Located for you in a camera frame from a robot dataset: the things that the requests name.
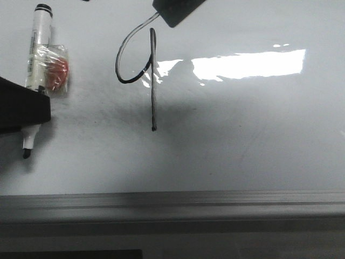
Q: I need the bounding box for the red disc taped to marker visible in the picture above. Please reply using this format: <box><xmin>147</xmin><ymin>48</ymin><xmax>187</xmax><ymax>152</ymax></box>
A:
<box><xmin>34</xmin><ymin>44</ymin><xmax>69</xmax><ymax>98</ymax></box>

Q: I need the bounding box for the white whiteboard surface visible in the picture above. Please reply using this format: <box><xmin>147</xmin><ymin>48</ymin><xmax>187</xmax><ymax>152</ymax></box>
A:
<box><xmin>1</xmin><ymin>1</ymin><xmax>344</xmax><ymax>195</ymax></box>

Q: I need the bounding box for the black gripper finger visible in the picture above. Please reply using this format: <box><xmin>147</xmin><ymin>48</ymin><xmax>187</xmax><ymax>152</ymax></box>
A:
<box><xmin>1</xmin><ymin>78</ymin><xmax>51</xmax><ymax>134</ymax></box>
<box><xmin>152</xmin><ymin>0</ymin><xmax>205</xmax><ymax>28</ymax></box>

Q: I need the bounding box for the white whiteboard marker black tip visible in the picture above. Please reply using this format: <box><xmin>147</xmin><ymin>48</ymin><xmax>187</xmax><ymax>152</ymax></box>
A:
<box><xmin>22</xmin><ymin>3</ymin><xmax>53</xmax><ymax>159</ymax></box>

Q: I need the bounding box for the aluminium whiteboard frame edge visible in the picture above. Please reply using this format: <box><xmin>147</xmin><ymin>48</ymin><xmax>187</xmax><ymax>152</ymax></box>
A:
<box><xmin>1</xmin><ymin>190</ymin><xmax>344</xmax><ymax>224</ymax></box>

